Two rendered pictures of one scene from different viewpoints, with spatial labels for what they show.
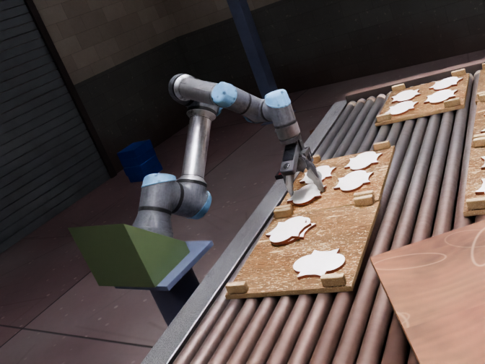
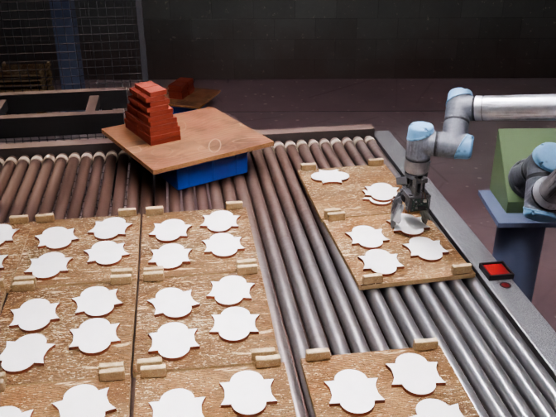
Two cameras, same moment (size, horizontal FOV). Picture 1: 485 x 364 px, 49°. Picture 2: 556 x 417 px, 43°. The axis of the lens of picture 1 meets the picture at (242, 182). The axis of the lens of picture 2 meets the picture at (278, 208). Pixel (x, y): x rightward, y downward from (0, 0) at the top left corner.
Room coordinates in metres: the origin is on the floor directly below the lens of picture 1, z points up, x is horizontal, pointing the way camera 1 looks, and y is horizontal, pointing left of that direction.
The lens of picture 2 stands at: (2.91, -1.82, 2.02)
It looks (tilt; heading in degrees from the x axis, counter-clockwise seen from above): 27 degrees down; 140
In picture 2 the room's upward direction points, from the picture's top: straight up
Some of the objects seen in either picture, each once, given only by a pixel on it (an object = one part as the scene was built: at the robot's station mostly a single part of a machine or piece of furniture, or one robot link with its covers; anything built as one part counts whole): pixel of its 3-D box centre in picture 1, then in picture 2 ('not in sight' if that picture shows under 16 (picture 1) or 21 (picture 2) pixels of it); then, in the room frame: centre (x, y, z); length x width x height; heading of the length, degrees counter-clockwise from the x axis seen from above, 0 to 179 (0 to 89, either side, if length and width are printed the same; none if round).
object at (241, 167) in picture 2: not in sight; (194, 156); (0.77, -0.41, 0.97); 0.31 x 0.31 x 0.10; 83
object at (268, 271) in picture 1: (307, 248); (355, 190); (1.33, -0.10, 0.93); 0.41 x 0.35 x 0.02; 149
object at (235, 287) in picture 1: (237, 287); (376, 162); (1.23, 0.12, 0.95); 0.06 x 0.02 x 0.03; 59
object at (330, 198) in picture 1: (337, 181); (394, 246); (1.70, -0.30, 0.93); 0.41 x 0.35 x 0.02; 151
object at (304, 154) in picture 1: (296, 152); (414, 189); (1.68, -0.20, 1.09); 0.09 x 0.08 x 0.12; 150
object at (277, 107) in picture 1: (279, 108); (420, 141); (1.68, -0.20, 1.25); 0.09 x 0.08 x 0.11; 34
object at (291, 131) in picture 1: (286, 131); (417, 165); (1.67, -0.20, 1.17); 0.08 x 0.08 x 0.05
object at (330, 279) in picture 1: (333, 279); (308, 166); (1.10, -0.11, 0.95); 0.06 x 0.02 x 0.03; 59
